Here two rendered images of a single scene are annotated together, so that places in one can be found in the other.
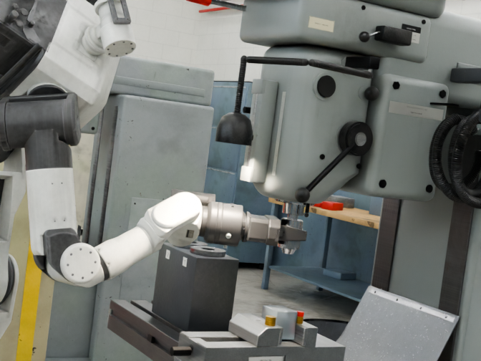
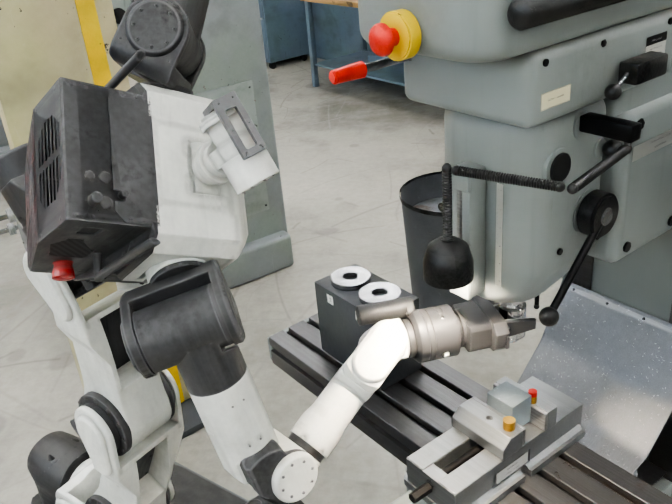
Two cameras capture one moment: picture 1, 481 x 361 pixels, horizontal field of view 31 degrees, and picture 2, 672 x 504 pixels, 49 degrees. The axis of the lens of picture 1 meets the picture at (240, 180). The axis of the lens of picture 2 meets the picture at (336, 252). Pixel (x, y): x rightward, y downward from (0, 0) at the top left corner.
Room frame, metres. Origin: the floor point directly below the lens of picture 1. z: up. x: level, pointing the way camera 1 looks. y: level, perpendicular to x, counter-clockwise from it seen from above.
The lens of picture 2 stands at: (0.78, 0.26, 1.95)
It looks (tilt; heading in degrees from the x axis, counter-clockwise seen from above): 27 degrees down; 355
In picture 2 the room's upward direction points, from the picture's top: 5 degrees counter-clockwise
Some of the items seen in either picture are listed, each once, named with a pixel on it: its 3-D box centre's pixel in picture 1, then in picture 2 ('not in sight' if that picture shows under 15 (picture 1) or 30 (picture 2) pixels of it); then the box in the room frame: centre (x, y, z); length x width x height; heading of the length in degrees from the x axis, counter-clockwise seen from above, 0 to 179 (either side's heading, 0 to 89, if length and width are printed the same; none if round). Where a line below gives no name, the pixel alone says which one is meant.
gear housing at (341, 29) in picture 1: (334, 29); (539, 54); (1.84, -0.16, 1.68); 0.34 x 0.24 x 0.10; 120
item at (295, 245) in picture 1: (290, 236); (511, 321); (1.82, -0.12, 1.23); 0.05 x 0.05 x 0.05
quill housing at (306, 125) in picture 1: (306, 125); (518, 194); (1.82, -0.12, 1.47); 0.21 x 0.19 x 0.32; 30
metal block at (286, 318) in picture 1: (278, 321); (508, 406); (1.82, -0.12, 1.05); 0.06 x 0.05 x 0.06; 30
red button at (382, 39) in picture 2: not in sight; (385, 39); (1.69, 0.10, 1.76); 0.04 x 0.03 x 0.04; 30
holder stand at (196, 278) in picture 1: (194, 284); (367, 322); (2.17, 0.08, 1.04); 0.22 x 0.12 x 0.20; 30
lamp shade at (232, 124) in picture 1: (235, 127); (448, 257); (1.69, 0.02, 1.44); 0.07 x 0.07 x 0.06
